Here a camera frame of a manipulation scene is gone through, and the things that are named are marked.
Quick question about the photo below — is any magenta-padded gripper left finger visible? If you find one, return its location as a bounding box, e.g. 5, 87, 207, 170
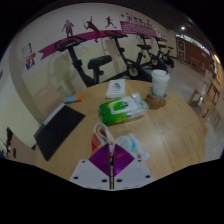
69, 142, 113, 191

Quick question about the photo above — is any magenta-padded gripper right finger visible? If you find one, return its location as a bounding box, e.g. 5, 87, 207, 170
111, 142, 156, 191

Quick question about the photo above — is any colourful patchwork towel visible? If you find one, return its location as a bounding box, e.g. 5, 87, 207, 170
90, 122, 150, 163

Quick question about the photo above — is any black desk mat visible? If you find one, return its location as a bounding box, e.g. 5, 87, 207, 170
33, 103, 86, 162

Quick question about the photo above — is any green wet wipes pack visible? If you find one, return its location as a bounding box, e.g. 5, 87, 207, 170
98, 92, 150, 126

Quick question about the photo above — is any brown tape roll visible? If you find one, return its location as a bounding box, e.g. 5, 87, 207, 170
145, 88, 168, 109

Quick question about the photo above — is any blue and orange tube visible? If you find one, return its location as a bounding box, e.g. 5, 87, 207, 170
63, 94, 84, 104

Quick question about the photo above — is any small white box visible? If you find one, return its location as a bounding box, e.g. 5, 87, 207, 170
105, 78, 126, 99

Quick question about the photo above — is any plain wooden chair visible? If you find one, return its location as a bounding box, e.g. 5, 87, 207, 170
31, 81, 68, 114

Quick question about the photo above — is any white paper cup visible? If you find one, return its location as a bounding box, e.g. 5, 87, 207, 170
151, 69, 171, 98

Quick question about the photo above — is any black metal chair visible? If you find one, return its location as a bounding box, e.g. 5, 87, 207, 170
0, 126, 14, 159

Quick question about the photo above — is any black exercise bike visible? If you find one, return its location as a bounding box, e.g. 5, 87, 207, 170
104, 29, 153, 83
136, 32, 168, 71
54, 36, 113, 88
153, 34, 176, 69

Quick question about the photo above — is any group of wall posters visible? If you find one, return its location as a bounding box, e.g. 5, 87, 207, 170
21, 42, 37, 71

